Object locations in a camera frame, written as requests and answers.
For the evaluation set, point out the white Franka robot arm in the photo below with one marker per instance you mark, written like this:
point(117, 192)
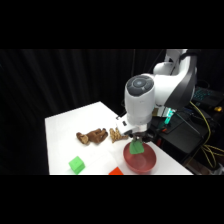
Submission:
point(156, 86)

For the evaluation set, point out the black robot stand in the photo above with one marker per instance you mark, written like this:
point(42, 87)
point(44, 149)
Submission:
point(183, 136)

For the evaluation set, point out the orange black clamp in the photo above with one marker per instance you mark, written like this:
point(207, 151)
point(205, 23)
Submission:
point(163, 129)

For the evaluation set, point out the small yellow object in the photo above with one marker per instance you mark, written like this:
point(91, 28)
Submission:
point(217, 109)

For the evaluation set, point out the black curtain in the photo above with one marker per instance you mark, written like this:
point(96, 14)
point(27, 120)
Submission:
point(40, 83)

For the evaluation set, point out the tan giraffe toy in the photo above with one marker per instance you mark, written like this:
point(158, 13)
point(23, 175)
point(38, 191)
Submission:
point(115, 136)

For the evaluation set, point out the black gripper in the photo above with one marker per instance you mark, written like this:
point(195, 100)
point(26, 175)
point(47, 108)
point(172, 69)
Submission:
point(146, 135)

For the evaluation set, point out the green cube block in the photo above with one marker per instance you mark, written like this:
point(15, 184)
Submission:
point(76, 164)

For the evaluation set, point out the green triangle block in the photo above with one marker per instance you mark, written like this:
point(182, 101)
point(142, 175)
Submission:
point(136, 148)

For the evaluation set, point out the black laptop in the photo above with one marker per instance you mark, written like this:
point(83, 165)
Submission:
point(206, 95)

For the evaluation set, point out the brown plush toy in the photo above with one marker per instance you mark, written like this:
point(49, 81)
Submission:
point(92, 136)

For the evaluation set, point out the pink bowl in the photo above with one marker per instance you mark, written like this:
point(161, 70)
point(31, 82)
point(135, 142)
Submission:
point(141, 162)

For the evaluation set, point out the orange block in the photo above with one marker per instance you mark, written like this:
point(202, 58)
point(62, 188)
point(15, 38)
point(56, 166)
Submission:
point(116, 171)

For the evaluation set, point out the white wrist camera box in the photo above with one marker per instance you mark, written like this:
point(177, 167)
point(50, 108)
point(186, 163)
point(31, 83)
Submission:
point(122, 125)

